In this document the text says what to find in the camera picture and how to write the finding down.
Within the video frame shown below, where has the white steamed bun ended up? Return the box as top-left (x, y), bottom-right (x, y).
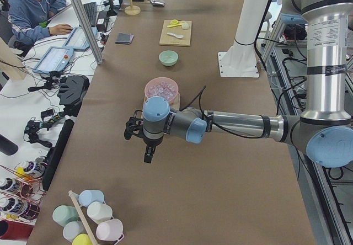
top-left (181, 22), bottom-right (190, 30)

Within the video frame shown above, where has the blue teach pendant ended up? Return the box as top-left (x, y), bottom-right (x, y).
top-left (33, 46), bottom-right (74, 74)
top-left (63, 27), bottom-right (89, 51)

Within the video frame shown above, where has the light blue cup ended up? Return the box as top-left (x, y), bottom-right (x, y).
top-left (78, 190), bottom-right (104, 207)

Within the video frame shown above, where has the metal ice scoop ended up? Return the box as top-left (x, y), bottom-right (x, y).
top-left (147, 0), bottom-right (165, 7)

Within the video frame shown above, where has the mint green bowl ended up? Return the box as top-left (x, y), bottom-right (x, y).
top-left (158, 50), bottom-right (179, 67)

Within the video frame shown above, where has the grey folded cloth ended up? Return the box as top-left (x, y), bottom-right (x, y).
top-left (115, 33), bottom-right (135, 45)

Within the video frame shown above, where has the blue teach pendant far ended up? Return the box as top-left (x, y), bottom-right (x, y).
top-left (63, 27), bottom-right (89, 51)

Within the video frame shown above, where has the white wire cup rack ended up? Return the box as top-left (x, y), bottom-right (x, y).
top-left (68, 190), bottom-right (125, 244)

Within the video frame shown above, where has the mint green cup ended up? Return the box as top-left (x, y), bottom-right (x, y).
top-left (52, 205), bottom-right (79, 227)

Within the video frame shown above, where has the person in blue hoodie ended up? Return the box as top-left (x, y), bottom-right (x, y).
top-left (8, 0), bottom-right (73, 50)

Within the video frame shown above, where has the grey blue cup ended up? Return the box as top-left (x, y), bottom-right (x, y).
top-left (62, 221), bottom-right (86, 242)

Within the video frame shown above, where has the black keyboard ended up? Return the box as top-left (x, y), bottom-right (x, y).
top-left (83, 2), bottom-right (97, 26)

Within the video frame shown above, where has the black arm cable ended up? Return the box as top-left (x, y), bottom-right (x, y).
top-left (189, 85), bottom-right (267, 139)

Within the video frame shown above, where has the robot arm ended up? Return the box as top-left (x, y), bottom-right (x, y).
top-left (124, 0), bottom-right (352, 168)

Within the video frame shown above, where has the black gamepad device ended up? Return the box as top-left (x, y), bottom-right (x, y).
top-left (57, 76), bottom-right (89, 118)

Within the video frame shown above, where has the wooden cutting board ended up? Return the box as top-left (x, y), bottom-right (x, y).
top-left (159, 20), bottom-right (192, 47)

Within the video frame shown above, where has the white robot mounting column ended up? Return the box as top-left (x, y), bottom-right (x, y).
top-left (218, 0), bottom-right (269, 78)

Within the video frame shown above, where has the pink bowl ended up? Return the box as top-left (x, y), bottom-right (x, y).
top-left (145, 77), bottom-right (179, 104)

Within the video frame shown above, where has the yellow cup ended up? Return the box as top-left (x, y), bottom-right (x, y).
top-left (72, 233), bottom-right (92, 245)

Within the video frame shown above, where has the blue teach pendant near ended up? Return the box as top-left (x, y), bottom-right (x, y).
top-left (33, 46), bottom-right (74, 74)

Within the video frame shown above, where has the wooden mug tree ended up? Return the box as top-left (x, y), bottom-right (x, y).
top-left (120, 0), bottom-right (141, 16)

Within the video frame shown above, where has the pink cup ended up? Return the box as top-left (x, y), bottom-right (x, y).
top-left (96, 219), bottom-right (124, 241)

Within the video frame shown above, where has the white cup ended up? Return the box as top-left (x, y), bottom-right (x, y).
top-left (87, 201), bottom-right (113, 224)

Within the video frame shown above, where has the copper wire bottle rack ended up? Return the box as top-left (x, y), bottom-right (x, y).
top-left (1, 161), bottom-right (46, 223)

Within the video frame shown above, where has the yellow plastic spoon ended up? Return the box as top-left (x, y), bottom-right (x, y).
top-left (167, 19), bottom-right (184, 28)

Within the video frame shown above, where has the white ceramic spoon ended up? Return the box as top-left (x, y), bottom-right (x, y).
top-left (167, 32), bottom-right (184, 39)

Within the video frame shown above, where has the aluminium frame post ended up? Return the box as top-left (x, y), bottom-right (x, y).
top-left (71, 0), bottom-right (103, 65)

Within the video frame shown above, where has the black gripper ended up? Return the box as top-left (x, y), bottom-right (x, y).
top-left (124, 110), bottom-right (157, 163)

